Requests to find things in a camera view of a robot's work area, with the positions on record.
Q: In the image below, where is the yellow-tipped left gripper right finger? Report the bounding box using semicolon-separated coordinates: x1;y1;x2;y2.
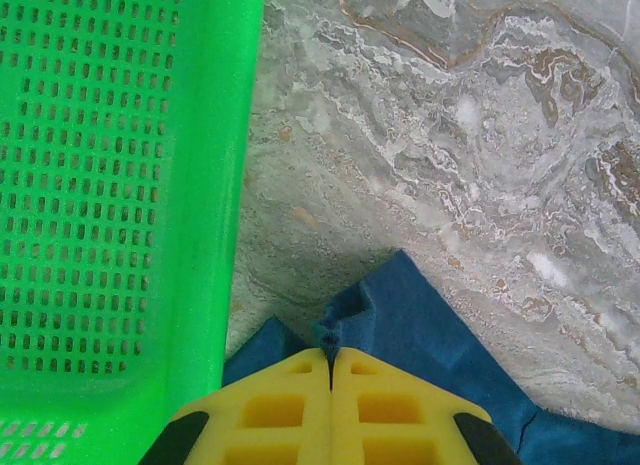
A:
328;345;524;465

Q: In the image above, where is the green plastic basket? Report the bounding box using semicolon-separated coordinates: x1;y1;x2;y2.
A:
0;0;266;465

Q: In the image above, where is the navy blue t-shirt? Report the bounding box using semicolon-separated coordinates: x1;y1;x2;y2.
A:
222;248;640;465

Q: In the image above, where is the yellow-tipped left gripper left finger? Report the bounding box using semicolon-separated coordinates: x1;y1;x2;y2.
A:
142;347;335;465

